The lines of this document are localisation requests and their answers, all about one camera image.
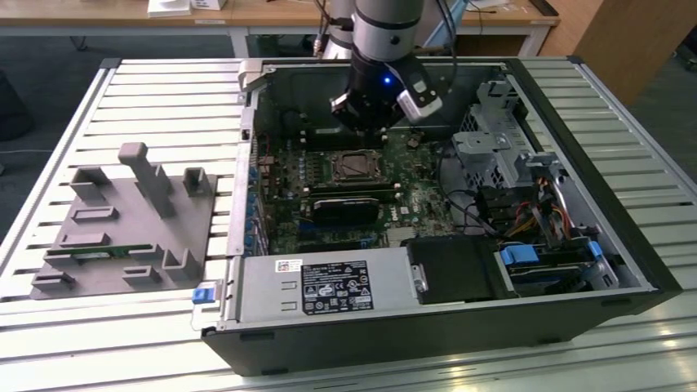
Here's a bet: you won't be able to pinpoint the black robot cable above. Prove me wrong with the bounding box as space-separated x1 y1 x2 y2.
414 0 461 96

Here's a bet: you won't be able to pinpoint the wooden desk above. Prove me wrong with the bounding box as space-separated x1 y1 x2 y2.
0 0 562 58

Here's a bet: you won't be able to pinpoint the white papers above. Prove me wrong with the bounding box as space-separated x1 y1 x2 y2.
468 0 538 14

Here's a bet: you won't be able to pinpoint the silver power supply unit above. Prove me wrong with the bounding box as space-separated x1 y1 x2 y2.
216 255 421 332

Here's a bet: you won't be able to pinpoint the silver case corner bracket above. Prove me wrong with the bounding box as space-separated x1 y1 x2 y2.
236 58 272 94

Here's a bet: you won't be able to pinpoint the silver drive cage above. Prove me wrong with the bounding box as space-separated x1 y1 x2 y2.
449 79 573 193

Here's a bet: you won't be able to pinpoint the black plastic shroud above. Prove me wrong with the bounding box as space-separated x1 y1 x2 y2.
405 235 517 306

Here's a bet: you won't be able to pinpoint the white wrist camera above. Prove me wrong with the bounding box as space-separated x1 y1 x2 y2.
396 79 444 123

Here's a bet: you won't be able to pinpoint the green motherboard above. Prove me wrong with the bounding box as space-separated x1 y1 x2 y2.
250 129 457 255

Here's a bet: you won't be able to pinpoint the silver heat sink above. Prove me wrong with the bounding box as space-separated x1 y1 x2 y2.
385 227 420 247

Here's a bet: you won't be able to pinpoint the silver disk bay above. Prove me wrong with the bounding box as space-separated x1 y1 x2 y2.
493 239 622 299

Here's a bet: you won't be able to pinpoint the plain white box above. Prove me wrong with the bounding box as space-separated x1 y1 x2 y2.
146 0 194 18

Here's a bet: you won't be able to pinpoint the black PC case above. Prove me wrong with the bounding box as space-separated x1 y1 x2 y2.
189 56 685 377

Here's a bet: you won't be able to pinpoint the yellow red wire bundle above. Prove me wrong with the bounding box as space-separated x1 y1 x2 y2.
504 175 576 242

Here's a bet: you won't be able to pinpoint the CPU socket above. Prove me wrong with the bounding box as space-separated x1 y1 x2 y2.
324 149 388 184

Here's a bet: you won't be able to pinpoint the thin black desk cable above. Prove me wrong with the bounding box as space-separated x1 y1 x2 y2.
476 8 500 38

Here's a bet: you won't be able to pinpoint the wooden cabinet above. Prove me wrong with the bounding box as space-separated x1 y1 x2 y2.
536 0 697 108

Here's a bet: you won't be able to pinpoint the grey parts rack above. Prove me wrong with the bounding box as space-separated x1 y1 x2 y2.
30 141 220 301

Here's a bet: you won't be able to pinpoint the blue disk carrier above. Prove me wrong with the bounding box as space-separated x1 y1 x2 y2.
498 243 541 267

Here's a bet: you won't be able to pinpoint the green RAM stick white label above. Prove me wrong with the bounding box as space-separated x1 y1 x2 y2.
68 243 154 261

